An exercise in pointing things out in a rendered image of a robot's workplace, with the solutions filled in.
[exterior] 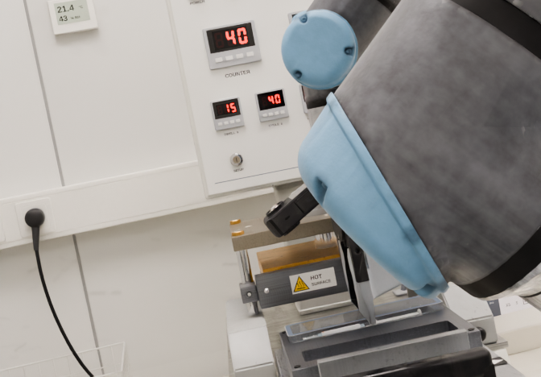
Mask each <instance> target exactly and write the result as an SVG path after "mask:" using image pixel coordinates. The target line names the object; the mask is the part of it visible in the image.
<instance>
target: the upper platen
mask: <svg viewBox="0 0 541 377"><path fill-rule="evenodd" d="M256 254H257V258H258V265H259V269H260V274H261V273H265V272H269V271H276V270H280V269H284V268H289V267H295V266H299V265H304V264H308V263H315V262H319V261H323V260H327V259H335V258H339V257H340V253H339V249H338V245H337V237H336V235H335V233H334V232H331V233H327V234H319V235H315V236H314V241H310V242H302V243H298V244H294V245H290V246H283V247H279V248H275V249H270V250H266V251H259V252H257V253H256Z"/></svg>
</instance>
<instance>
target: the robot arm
mask: <svg viewBox="0 0 541 377"><path fill-rule="evenodd" d="M281 54H282V58H283V63H284V65H285V67H286V69H287V71H288V72H289V73H290V74H291V76H292V77H293V78H294V79H295V80H296V81H297V82H299V83H300V84H301V85H302V86H303V90H304V98H305V102H306V106H307V109H308V117H309V122H310V127H311V130H310V131H309V132H308V134H307V136H306V137H305V139H304V140H303V142H302V143H301V145H300V148H299V153H298V168H299V173H300V175H301V177H302V179H303V181H304V184H303V185H302V186H300V187H299V188H298V189H297V190H296V191H294V192H293V193H292V194H291V195H290V196H289V197H288V198H287V199H286V200H285V201H280V202H279V203H278V204H276V205H273V206H272V207H271V209H270V210H269V211H268V212H267V213H266V216H265V217H264V219H263V221H264V224H265V225H266V227H267V228H268V229H269V230H270V231H271V233H272V234H273V235H274V236H276V237H278V238H280V237H282V236H286V235H287V234H289V233H290V232H291V231H293V230H294V229H295V228H296V227H297V226H298V225H299V224H300V220H302V219H303V218H304V217H305V216H306V215H307V214H309V213H310V212H311V211H312V210H313V209H314V208H315V207H317V206H318V205H321V207H322V208H323V209H324V210H325V211H326V212H327V214H328V215H329V216H330V217H331V221H332V227H333V230H334V233H335V235H336V237H337V245H338V249H339V253H340V257H341V264H342V267H343V270H344V274H345V281H346V284H347V288H348V291H349V296H350V300H351V302H352V303H353V304H354V305H355V307H356V308H357V309H359V311H360V313H361V314H362V315H363V316H364V317H365V319H366V320H367V321H368V322H369V323H370V324H371V325H372V324H376V318H375V311H374V301H373V299H375V298H377V297H379V296H381V295H382V294H384V293H386V292H389V291H390V290H392V289H394V288H397V287H398V286H400V285H401V284H403V285H404V286H405V287H407V288H409V289H411V290H413V291H414V292H415V293H416V294H418V295H419V296H421V297H424V298H427V299H433V298H436V297H437V296H438V295H439V294H440V293H446V291H447V290H448V289H449V286H448V283H449V282H453V283H454V284H455V285H457V286H458V287H460V288H461V289H463V290H464V291H466V292H467V293H468V294H469V295H471V296H473V297H475V298H477V299H479V300H496V299H501V298H504V297H508V296H519V297H521V298H522V299H523V300H525V301H526V302H527V303H529V304H530V305H532V306H533V307H535V308H536V309H538V310H539V311H540V312H541V0H314V1H313V2H312V4H311V5H310V7H309V8H308V9H307V10H304V11H302V12H299V13H298V14H296V15H295V16H294V17H293V19H292V21H291V24H290V25H289V26H288V27H287V29H286V30H285V33H284V35H283V39H282V43H281ZM313 108H314V109H313Z"/></svg>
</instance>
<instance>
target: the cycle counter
mask: <svg viewBox="0 0 541 377"><path fill-rule="evenodd" d="M212 36H213V43H214V47H215V51H217V50H221V49H226V48H234V47H238V46H243V45H247V44H250V41H249V36H248V32H247V28H246V26H242V27H234V28H230V29H224V30H220V31H212Z"/></svg>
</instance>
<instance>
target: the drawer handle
mask: <svg viewBox="0 0 541 377"><path fill-rule="evenodd" d="M341 377H497V376H496V371H495V366H494V364H493V360H492V356H491V353H490V352H489V350H487V349H486V348H485V347H476V348H472V349H468V350H461V351H457V352H453V353H449V354H442V355H439V356H435V357H430V358H424V359H420V360H416V361H412V362H405V363H401V364H398V365H393V366H389V367H383V368H378V369H375V370H371V371H364V372H360V373H356V374H352V375H346V376H341Z"/></svg>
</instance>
